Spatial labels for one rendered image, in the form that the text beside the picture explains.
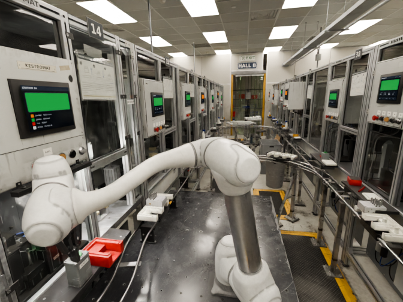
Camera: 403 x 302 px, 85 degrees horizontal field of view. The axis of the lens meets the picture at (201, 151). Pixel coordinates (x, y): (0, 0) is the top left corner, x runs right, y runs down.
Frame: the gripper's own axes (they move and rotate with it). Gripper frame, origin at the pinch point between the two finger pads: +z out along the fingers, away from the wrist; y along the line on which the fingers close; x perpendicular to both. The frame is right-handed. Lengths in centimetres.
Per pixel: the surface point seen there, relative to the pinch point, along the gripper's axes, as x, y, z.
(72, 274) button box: -2.7, 1.0, 11.5
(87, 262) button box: -0.3, -5.0, 11.1
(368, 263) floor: 197, -139, 112
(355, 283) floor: 174, -110, 110
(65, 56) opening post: -25, -41, -68
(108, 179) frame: -37, -74, 19
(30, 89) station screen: -19, -16, -58
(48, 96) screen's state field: -19, -22, -54
